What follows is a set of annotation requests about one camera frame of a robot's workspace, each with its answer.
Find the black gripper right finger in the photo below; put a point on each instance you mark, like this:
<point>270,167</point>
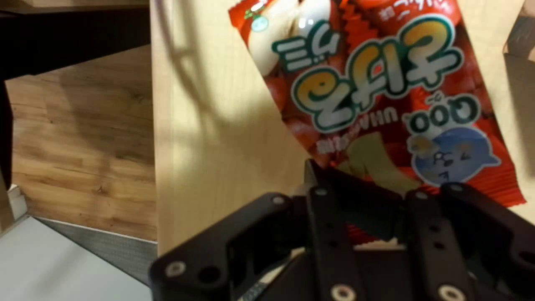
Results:
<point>441,244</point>

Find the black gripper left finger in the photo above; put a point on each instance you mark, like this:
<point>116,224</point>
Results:
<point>329,244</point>

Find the red snack sachet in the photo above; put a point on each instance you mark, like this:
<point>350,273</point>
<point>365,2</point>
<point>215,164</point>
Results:
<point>379,84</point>

